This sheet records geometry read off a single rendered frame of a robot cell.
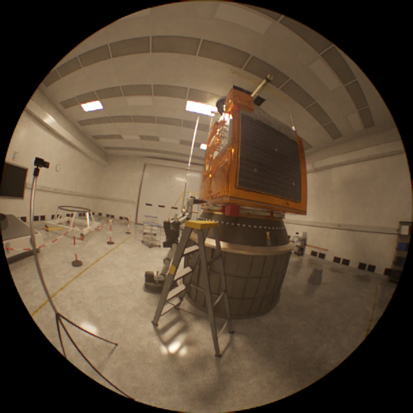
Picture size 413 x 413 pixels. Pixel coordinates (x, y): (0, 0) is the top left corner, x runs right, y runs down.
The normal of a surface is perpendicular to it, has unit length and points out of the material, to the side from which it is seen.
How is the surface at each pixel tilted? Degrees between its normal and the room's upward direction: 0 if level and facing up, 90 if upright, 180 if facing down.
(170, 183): 90
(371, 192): 90
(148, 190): 90
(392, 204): 90
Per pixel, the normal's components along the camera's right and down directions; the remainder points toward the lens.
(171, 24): -0.12, 0.99
